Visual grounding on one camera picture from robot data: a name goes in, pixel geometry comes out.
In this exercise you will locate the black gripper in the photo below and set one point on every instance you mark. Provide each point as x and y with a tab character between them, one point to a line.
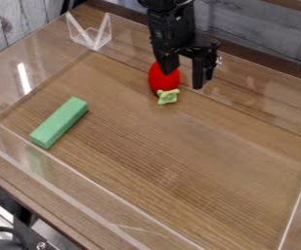
174	37

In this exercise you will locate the red toy strawberry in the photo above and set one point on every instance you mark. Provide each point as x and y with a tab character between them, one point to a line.
165	85

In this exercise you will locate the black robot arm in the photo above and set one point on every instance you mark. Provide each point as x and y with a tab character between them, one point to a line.
174	38

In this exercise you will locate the green rectangular block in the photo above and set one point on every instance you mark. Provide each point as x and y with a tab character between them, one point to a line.
57	124

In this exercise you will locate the clear acrylic tray walls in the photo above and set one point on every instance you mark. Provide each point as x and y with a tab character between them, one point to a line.
200	175

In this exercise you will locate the black table leg bracket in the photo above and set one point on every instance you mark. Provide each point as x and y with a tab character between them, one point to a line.
36	242

